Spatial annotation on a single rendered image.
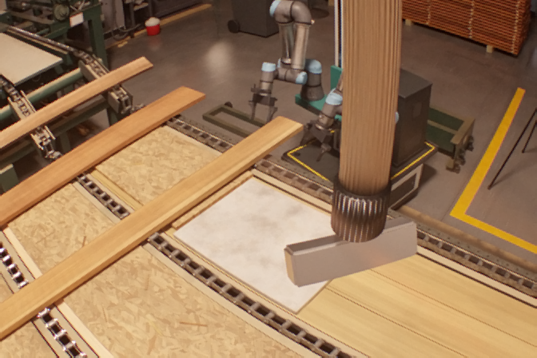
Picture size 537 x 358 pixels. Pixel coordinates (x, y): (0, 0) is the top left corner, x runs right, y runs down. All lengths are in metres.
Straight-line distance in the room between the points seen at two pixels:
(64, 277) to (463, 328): 1.46
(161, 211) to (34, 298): 0.69
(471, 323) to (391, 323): 0.31
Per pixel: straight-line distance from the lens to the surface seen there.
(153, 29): 6.61
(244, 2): 5.99
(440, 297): 1.66
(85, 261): 1.77
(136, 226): 1.85
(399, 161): 3.01
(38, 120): 2.80
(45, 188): 2.24
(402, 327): 1.55
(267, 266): 1.68
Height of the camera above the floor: 2.08
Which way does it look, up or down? 34 degrees down
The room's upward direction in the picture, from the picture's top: 3 degrees counter-clockwise
